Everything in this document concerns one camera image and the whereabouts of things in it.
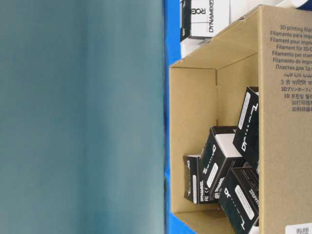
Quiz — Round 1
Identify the black dynamixel box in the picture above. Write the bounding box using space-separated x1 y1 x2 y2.
233 86 259 172
198 126 245 203
219 167 259 234
183 154 220 205

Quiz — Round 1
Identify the black white Robotis box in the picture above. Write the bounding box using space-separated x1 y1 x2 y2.
179 0 230 42

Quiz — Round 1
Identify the brown cardboard box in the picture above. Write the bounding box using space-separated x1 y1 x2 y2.
169 5 312 234

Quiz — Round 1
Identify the blue table cloth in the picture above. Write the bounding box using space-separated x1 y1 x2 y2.
163 0 193 234

